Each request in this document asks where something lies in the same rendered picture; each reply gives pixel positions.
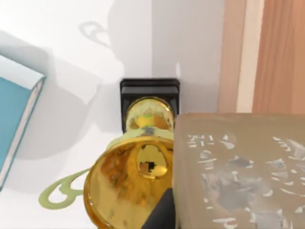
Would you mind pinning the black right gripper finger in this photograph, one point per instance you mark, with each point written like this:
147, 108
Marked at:
164, 212

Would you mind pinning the gold trophy with black base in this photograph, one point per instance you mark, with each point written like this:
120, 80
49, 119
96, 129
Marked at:
133, 167

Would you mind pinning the blue book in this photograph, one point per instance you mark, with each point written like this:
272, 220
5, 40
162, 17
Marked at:
14, 114

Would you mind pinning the wooden cupboard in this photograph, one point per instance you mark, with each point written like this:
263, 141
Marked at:
267, 55

